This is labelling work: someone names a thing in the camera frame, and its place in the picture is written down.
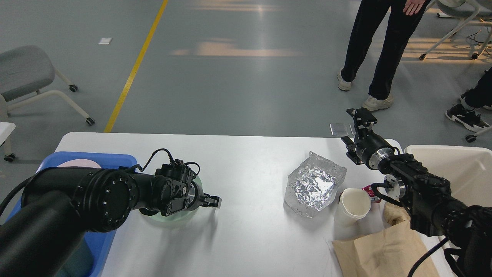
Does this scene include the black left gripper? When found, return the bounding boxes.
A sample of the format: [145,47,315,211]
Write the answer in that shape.
[186,181,222,210]

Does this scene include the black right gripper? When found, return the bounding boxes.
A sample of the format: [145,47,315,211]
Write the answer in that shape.
[341,108,394,170]

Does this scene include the light green plate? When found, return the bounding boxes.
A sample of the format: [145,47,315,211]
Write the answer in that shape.
[141,177,202,225]

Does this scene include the dark green mug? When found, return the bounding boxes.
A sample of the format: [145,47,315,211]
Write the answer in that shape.
[55,238,94,277]

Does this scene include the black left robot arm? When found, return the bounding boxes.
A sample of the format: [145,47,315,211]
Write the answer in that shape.
[1,149,222,277]

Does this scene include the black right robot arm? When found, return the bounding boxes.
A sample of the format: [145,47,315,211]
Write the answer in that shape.
[342,108,492,277]

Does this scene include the metal floor socket plates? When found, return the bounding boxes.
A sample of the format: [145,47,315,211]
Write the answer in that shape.
[329,123,355,137]

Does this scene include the small red wrapper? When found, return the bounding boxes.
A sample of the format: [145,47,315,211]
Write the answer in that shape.
[362,185,381,204]

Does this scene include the white paper cup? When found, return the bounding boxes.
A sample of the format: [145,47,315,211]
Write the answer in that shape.
[334,188,371,227]

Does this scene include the crumpled foil bag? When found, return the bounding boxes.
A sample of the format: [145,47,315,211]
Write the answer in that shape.
[284,151,347,219]

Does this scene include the crumpled brown paper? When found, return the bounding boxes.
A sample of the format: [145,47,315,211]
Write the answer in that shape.
[383,202,411,226]

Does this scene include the blue plastic tray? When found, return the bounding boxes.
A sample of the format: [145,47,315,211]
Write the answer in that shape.
[6,151,138,277]

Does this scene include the white plastic bin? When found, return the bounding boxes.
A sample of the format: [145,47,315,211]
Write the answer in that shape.
[404,145,492,207]

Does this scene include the walking person in black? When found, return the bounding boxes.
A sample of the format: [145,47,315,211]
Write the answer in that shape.
[337,0,429,112]

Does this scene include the brown paper bag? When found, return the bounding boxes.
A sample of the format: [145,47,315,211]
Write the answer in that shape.
[332,220,439,277]

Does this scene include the seated person black sneakers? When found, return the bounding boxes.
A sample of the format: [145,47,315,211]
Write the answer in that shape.
[445,68,492,132]

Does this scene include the pink plate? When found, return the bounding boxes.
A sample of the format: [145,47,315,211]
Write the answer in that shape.
[57,159,101,169]

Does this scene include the grey office chair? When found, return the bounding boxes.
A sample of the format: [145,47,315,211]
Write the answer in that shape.
[0,45,95,126]

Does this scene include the white chair frame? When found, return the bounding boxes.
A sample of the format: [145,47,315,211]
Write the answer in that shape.
[402,0,492,60]

